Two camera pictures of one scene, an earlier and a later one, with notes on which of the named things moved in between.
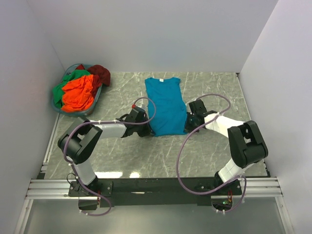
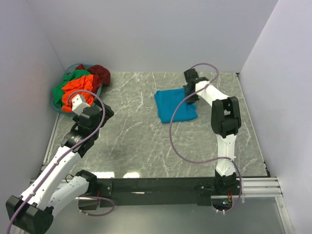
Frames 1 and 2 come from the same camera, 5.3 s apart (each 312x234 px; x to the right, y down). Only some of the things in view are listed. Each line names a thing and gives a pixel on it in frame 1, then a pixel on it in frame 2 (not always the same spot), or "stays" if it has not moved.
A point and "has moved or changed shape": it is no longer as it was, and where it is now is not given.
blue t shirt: (170, 117) has moved or changed shape
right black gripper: (189, 124) to (189, 90)
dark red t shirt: (101, 75) stays
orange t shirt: (77, 94) stays
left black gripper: (147, 130) to (107, 111)
